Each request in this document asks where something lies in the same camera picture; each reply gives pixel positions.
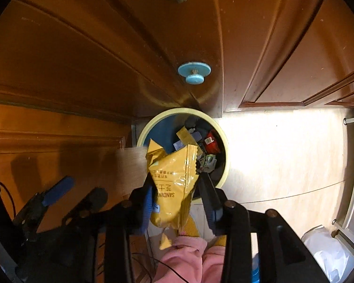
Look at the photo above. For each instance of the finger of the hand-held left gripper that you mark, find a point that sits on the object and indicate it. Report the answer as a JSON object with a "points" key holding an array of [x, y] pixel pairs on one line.
{"points": [[96, 199], [59, 190]]}

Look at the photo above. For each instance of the blue round cabinet knob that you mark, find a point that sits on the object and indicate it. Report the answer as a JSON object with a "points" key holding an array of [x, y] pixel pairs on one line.
{"points": [[193, 71]]}

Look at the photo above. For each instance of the mustard yellow sock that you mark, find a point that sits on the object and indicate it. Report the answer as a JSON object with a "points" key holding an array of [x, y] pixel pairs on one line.
{"points": [[221, 240], [191, 227]]}

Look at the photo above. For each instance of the white plastic bag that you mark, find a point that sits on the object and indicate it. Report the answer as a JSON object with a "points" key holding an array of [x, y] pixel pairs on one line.
{"points": [[327, 250]]}

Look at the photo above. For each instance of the grey crumpled wrapper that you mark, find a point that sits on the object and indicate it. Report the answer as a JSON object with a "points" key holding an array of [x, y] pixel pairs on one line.
{"points": [[208, 162]]}

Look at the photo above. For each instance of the small yellow wrapper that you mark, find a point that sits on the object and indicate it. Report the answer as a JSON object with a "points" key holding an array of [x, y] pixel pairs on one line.
{"points": [[185, 137]]}

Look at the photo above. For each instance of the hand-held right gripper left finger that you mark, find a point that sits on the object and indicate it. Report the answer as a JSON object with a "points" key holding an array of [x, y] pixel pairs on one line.
{"points": [[149, 205]]}

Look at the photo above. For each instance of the yellow snack packet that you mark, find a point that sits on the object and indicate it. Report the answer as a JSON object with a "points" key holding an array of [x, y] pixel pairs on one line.
{"points": [[174, 177]]}

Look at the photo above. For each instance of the brown wooden cabinet door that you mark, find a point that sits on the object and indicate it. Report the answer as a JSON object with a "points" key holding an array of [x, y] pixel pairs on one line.
{"points": [[106, 50], [283, 50]]}

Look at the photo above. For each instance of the round bin with cream rim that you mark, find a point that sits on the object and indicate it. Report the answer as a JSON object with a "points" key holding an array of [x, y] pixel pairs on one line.
{"points": [[162, 132]]}

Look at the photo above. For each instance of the red snack packet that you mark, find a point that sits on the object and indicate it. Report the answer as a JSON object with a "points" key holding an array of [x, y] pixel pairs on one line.
{"points": [[211, 145]]}

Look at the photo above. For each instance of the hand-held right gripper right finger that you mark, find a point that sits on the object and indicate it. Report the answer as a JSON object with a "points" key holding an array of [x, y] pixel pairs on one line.
{"points": [[209, 196]]}

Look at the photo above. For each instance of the pink clothing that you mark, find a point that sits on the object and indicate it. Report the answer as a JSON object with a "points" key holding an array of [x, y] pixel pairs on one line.
{"points": [[188, 259]]}

